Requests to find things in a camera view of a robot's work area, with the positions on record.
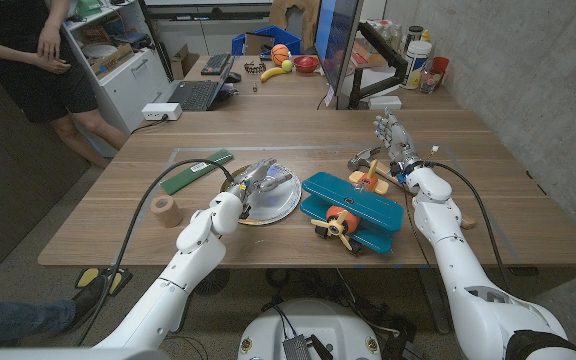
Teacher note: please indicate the small orange basketball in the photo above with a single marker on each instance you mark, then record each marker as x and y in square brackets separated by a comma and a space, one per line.
[280, 54]

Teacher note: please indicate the seated person's jeans leg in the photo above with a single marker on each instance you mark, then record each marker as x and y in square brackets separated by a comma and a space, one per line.
[18, 317]

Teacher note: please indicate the brown tape roll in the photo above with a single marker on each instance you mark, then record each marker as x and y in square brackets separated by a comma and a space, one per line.
[167, 212]

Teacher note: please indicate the flat green bar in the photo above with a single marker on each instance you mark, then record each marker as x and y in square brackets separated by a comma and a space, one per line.
[188, 175]

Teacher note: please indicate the black keyboard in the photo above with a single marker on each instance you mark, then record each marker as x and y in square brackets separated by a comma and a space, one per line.
[215, 64]

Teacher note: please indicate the yellow black foot pedal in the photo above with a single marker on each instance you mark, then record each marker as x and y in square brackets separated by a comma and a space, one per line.
[88, 276]

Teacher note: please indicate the blue plastic bin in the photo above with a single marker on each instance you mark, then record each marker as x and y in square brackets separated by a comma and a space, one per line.
[285, 39]

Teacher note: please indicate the yellow banana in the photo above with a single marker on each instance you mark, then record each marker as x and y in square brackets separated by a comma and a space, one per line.
[272, 74]

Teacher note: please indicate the red bowl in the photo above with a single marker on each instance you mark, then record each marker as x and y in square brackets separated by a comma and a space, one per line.
[306, 64]

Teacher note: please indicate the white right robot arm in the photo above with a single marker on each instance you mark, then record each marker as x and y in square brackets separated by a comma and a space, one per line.
[443, 235]

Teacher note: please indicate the white power strip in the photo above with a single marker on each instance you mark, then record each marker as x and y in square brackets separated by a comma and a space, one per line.
[160, 111]

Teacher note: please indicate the open cardboard box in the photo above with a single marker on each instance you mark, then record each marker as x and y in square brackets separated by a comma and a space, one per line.
[183, 62]

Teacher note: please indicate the gold-rimmed white paper plate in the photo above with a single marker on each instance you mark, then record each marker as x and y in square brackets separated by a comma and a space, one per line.
[283, 200]

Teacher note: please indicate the standing person in black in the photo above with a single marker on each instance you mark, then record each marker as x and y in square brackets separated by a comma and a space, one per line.
[33, 75]

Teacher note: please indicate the black computer mouse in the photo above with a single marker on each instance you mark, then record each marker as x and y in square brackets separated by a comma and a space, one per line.
[233, 77]

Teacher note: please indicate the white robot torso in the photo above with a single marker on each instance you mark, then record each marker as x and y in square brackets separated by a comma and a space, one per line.
[313, 320]

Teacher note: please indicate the white plastic canister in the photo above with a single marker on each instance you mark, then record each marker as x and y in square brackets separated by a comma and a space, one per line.
[415, 65]

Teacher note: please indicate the brown cardboard sheet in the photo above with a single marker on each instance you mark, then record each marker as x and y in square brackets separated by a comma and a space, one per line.
[259, 44]

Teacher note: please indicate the dark-lidded jar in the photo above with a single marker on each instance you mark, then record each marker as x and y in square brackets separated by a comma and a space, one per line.
[414, 36]

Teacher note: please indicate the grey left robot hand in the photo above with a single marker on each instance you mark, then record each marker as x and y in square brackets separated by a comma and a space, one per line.
[255, 179]

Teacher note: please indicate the large computer monitor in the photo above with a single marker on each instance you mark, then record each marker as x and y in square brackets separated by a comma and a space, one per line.
[335, 35]

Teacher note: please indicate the yellow-green ball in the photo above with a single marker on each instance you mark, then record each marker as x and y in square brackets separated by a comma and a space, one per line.
[287, 65]

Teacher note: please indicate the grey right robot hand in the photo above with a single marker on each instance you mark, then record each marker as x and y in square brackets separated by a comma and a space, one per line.
[399, 142]

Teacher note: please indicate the white storage cabinet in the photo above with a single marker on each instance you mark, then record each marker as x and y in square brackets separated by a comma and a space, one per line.
[138, 80]

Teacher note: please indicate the flat white box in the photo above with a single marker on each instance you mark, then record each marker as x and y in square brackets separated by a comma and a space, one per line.
[384, 102]

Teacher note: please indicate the black laptop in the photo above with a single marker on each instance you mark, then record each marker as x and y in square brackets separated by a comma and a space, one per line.
[195, 95]

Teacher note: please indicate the teal toy biplane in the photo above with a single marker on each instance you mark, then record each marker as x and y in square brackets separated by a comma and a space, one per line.
[353, 202]

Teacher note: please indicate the yellow bottle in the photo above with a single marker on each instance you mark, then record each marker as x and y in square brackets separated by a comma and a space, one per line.
[425, 36]

